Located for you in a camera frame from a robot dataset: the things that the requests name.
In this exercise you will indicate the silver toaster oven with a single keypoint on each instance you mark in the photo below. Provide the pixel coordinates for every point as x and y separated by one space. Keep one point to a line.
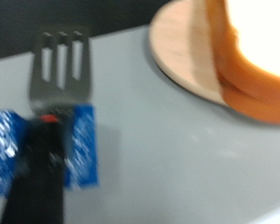
161 155

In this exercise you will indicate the round wooden board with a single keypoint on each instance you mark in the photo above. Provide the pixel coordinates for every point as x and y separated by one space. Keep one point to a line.
177 56

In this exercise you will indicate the white bread slice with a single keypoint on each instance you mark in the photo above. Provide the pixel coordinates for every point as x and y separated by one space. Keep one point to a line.
239 71
255 110

